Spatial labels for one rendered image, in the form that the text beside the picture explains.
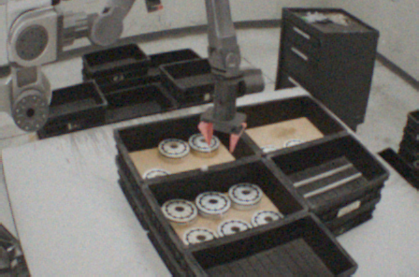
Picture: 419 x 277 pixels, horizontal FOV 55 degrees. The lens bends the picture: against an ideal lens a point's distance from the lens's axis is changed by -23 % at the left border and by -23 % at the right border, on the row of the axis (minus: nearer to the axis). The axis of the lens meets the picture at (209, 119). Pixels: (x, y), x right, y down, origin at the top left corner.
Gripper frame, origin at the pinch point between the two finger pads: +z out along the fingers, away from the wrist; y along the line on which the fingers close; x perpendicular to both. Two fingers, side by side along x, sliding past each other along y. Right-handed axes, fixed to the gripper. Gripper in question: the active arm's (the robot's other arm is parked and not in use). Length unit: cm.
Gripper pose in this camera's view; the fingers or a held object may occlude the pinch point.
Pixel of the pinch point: (221, 145)
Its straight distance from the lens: 136.6
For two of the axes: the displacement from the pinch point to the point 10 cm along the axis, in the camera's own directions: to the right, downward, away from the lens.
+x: -3.5, 4.6, -8.1
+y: -9.3, -2.4, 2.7
